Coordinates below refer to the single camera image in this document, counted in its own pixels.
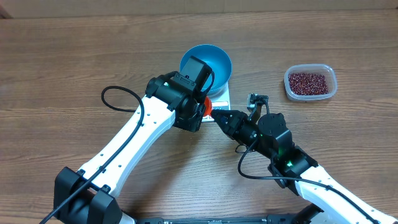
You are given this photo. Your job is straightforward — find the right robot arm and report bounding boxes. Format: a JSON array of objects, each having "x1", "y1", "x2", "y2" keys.
[{"x1": 211, "y1": 110, "x2": 397, "y2": 223}]

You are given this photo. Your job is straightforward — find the red beans in container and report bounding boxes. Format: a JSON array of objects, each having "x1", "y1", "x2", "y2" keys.
[{"x1": 288, "y1": 73, "x2": 329, "y2": 95}]

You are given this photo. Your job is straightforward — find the red scoop with blue handle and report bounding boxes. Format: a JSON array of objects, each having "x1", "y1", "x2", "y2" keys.
[{"x1": 202, "y1": 96, "x2": 227, "y2": 122}]

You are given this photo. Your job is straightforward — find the white kitchen scale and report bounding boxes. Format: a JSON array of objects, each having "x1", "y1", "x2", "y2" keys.
[{"x1": 202, "y1": 82, "x2": 231, "y2": 123}]

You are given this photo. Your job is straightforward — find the clear plastic container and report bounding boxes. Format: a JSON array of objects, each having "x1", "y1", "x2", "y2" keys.
[{"x1": 284, "y1": 63, "x2": 338, "y2": 102}]

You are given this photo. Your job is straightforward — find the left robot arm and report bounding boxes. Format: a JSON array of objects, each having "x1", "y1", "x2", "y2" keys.
[{"x1": 42, "y1": 72, "x2": 215, "y2": 224}]

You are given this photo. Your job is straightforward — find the blue bowl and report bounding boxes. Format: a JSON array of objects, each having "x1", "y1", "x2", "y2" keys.
[{"x1": 180, "y1": 44, "x2": 233, "y2": 95}]

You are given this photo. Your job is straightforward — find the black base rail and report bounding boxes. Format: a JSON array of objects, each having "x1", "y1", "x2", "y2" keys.
[{"x1": 136, "y1": 214, "x2": 313, "y2": 224}]

